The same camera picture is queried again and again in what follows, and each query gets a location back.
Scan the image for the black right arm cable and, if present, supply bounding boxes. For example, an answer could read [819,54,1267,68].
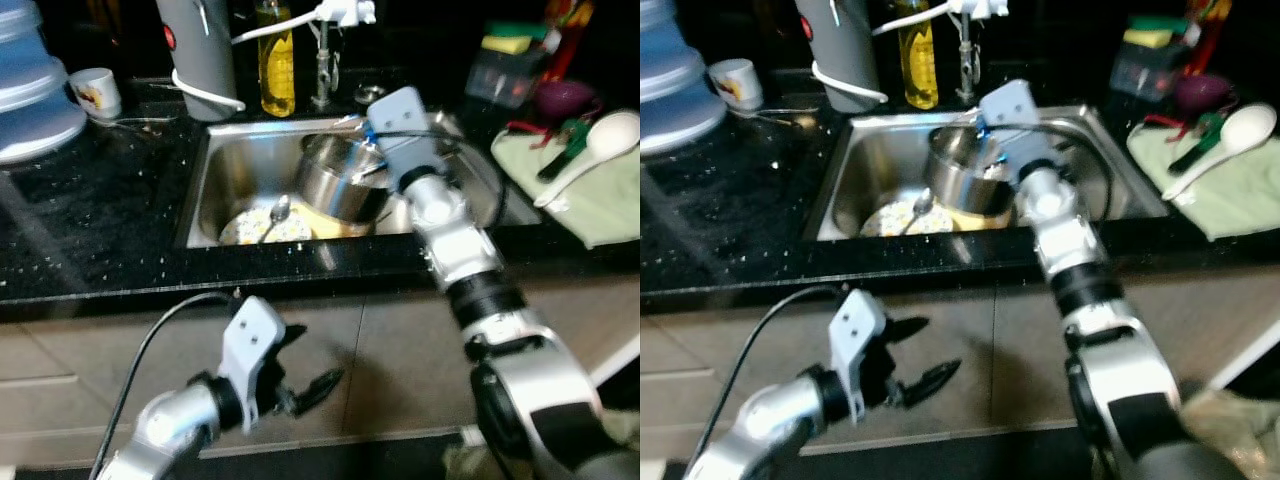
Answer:
[985,120,1117,226]
[375,126,508,229]

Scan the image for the steel cooking pot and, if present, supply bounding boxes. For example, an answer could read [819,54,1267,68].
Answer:
[294,132,396,225]
[923,125,1021,218]

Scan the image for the white rice ladle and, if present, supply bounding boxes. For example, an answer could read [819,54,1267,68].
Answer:
[1160,102,1278,203]
[532,109,641,210]

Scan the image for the small red utensil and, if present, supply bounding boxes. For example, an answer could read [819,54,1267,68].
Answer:
[503,118,549,151]
[1140,112,1186,141]

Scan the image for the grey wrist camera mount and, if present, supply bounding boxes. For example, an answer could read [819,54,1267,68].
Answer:
[217,294,289,431]
[828,289,889,426]
[977,79,1063,187]
[366,86,448,193]

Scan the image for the steel tap stand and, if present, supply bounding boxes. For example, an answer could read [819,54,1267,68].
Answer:
[950,10,981,106]
[308,20,339,111]

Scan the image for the yellow oil bottle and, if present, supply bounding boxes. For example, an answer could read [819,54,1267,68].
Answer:
[897,0,940,111]
[256,0,298,119]

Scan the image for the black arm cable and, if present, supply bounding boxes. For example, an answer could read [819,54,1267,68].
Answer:
[88,289,241,480]
[685,284,851,479]
[375,126,508,229]
[985,120,1117,226]

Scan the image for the dark plastic container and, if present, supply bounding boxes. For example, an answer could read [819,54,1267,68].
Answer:
[464,45,549,109]
[1108,40,1186,101]

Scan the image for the yellow green sponge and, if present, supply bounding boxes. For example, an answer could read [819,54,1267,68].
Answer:
[481,22,553,57]
[1122,15,1191,49]

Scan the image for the stainless steel sink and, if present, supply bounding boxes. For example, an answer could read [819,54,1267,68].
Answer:
[803,103,1171,243]
[176,108,543,251]

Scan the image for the patterned round plate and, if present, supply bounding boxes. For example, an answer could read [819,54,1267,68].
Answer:
[860,200,946,239]
[217,207,314,247]

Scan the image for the purple bowl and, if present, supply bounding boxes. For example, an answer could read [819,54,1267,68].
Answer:
[531,79,603,124]
[1170,72,1236,116]

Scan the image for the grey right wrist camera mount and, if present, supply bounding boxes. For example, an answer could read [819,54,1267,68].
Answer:
[977,79,1063,187]
[366,86,448,193]

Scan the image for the white printed mug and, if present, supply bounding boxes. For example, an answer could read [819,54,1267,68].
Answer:
[707,58,764,112]
[67,67,123,121]

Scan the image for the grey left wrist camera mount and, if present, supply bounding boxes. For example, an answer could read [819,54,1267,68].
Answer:
[828,289,889,426]
[217,294,289,431]

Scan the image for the olive camouflage cloth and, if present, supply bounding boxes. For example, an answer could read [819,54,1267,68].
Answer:
[1175,388,1280,480]

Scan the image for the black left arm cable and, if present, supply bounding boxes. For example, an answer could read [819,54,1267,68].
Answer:
[685,284,851,479]
[88,289,241,480]

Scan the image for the yellow plate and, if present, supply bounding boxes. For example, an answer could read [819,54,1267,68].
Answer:
[305,205,376,241]
[940,200,1013,233]

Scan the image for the white cord loop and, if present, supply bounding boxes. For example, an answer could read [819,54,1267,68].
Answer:
[171,68,247,113]
[810,60,889,107]

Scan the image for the red orange utensils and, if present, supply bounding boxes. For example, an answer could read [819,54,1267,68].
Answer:
[1183,0,1234,76]
[543,0,598,83]

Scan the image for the grey cylinder with red dot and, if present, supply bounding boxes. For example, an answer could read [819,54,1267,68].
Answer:
[155,0,239,123]
[795,0,881,114]

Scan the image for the light green cloth mat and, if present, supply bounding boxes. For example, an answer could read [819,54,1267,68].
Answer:
[489,125,641,250]
[1125,125,1280,243]

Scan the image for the green utensil with black handle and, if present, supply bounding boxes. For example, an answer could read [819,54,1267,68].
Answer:
[1168,110,1226,176]
[536,117,593,184]

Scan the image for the white tiered storage rack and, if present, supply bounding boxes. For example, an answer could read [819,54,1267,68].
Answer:
[640,0,728,158]
[0,0,89,166]

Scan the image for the steel spoon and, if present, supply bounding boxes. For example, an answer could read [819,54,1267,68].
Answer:
[897,188,938,238]
[256,194,294,245]

